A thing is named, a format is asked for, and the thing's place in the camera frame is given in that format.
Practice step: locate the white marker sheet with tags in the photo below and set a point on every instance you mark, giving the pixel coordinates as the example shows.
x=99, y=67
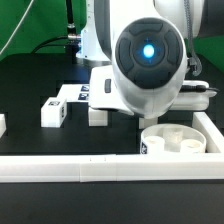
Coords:
x=74, y=92

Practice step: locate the white round stool seat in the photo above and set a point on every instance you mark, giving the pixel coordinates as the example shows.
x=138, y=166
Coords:
x=172, y=138

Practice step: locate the white U-shaped fence wall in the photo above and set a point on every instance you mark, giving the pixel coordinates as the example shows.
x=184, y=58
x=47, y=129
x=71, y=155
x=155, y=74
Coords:
x=175, y=166

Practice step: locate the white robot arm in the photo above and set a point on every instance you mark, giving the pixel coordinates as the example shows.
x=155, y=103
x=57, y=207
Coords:
x=143, y=50

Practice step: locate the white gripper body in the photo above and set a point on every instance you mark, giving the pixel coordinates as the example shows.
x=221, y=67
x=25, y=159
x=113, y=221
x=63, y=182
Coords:
x=108, y=93

